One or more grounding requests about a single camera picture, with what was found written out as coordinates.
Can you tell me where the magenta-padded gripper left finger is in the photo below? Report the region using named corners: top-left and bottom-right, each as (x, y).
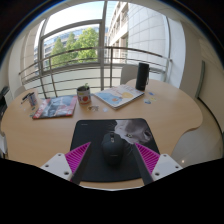
top-left (39, 142), bottom-right (93, 185)

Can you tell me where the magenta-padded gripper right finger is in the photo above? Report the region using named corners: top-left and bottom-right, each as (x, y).
top-left (131, 142), bottom-right (184, 186)

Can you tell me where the black computer mouse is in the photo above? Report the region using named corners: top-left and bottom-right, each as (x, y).
top-left (100, 131), bottom-right (129, 167)

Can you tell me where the black printed mouse pad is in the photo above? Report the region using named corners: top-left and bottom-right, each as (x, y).
top-left (69, 117), bottom-right (161, 183)

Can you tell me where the red cover magazine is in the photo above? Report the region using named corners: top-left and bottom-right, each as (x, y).
top-left (32, 94), bottom-right (78, 120)

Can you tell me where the white can with red print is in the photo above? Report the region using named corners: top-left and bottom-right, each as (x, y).
top-left (76, 83), bottom-right (92, 105)

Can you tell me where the light blue picture book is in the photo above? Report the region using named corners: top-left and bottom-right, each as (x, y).
top-left (92, 83), bottom-right (145, 110)

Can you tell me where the black stapler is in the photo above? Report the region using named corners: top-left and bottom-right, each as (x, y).
top-left (20, 92), bottom-right (34, 104)

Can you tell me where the black cylinder speaker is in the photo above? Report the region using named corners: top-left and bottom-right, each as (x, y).
top-left (135, 62), bottom-right (151, 92)

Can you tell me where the black office printer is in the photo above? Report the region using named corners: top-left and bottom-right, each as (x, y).
top-left (0, 85), bottom-right (11, 118)

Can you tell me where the metal balcony railing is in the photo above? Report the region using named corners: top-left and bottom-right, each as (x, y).
top-left (18, 45), bottom-right (174, 99)

